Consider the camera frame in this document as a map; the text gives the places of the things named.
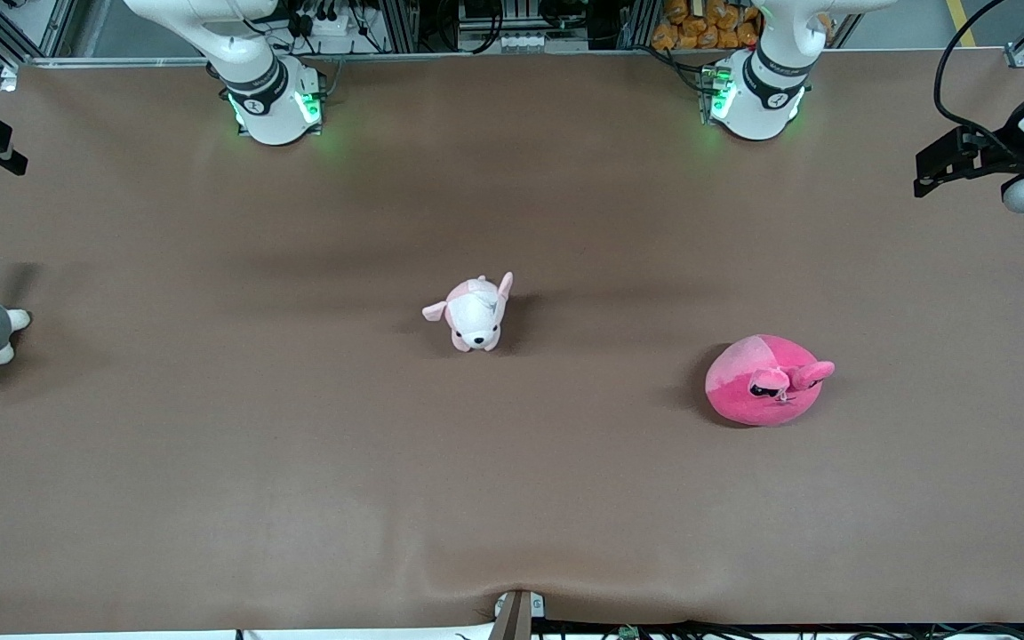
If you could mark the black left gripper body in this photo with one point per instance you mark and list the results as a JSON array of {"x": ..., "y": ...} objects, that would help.
[{"x": 1003, "y": 154}]

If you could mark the round hot pink plush toy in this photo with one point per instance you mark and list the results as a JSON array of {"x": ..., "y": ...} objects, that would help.
[{"x": 743, "y": 391}]

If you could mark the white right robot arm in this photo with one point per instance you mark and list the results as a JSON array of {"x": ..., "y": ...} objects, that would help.
[{"x": 268, "y": 98}]

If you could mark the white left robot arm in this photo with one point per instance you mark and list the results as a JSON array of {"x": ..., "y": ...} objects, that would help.
[{"x": 761, "y": 98}]

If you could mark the orange items bin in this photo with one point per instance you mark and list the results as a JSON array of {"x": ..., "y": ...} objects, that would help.
[{"x": 703, "y": 22}]

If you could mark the white power strip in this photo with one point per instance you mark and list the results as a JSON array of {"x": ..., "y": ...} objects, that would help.
[{"x": 530, "y": 41}]

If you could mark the pale pink white plush dog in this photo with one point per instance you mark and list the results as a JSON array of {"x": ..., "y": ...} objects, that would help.
[{"x": 472, "y": 311}]

